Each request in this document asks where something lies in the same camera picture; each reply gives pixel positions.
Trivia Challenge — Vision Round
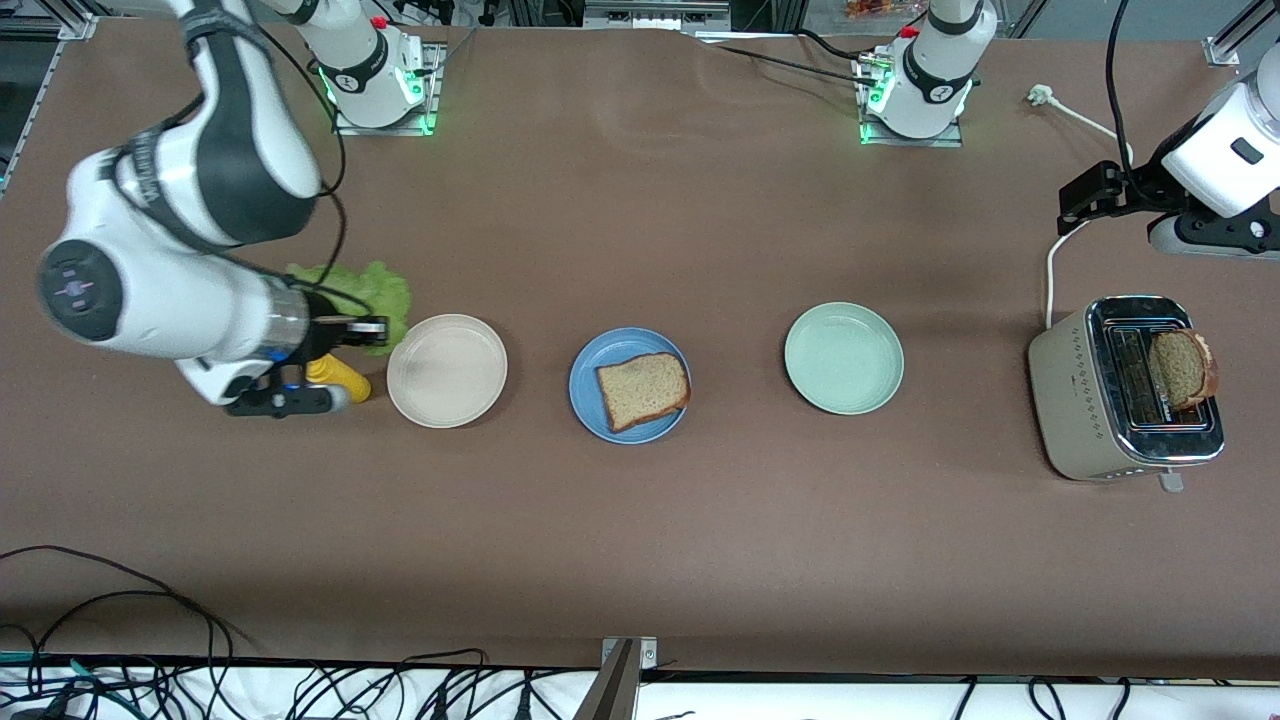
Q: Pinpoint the black looped floor cable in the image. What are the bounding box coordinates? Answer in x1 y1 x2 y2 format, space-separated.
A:
0 545 256 666

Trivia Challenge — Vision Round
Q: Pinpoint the green round plate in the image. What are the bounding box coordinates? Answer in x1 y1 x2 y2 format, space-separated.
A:
784 302 906 416

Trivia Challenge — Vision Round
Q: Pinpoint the teal cable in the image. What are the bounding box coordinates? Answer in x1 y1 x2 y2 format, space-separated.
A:
0 650 106 691

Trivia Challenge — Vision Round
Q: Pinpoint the beige round plate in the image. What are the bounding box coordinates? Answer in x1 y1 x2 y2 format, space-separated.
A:
386 314 509 430

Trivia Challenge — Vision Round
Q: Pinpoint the metal table edge bracket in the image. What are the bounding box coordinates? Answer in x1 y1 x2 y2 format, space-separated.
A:
600 637 658 669

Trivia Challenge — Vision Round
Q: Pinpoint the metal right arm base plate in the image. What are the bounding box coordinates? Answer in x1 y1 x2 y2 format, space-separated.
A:
332 42 446 136

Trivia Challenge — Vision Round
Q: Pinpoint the brown bread slice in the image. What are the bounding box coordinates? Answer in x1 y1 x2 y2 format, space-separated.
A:
1148 330 1219 409
596 352 692 434

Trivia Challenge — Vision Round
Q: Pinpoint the yellow mustard squeeze bottle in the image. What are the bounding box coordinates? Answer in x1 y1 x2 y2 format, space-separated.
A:
305 353 373 405

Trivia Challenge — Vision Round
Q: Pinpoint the black cable on table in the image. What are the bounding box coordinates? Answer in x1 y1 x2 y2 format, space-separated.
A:
700 28 866 89

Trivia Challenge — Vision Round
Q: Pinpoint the blue round plate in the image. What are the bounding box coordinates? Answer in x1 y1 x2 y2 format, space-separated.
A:
569 328 693 445

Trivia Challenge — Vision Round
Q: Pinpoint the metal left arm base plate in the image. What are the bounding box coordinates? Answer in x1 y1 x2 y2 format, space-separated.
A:
855 55 963 148

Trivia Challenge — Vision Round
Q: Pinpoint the dark aluminium profile post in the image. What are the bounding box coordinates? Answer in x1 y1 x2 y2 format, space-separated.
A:
572 640 641 720

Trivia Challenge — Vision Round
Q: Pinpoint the aluminium frame bar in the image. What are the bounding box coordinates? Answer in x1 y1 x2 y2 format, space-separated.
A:
583 0 731 31

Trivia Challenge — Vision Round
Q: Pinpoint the white toaster power cable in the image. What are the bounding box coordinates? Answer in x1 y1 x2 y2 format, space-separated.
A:
1027 85 1134 331

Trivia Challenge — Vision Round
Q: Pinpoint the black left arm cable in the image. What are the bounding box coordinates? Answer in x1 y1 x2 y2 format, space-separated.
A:
1104 0 1151 191

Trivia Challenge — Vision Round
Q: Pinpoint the beige chrome toaster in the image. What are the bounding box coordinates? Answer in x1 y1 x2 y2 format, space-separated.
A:
1028 295 1226 493

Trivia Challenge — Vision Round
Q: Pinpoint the green lettuce leaf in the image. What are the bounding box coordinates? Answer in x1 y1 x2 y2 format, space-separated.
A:
287 262 412 358

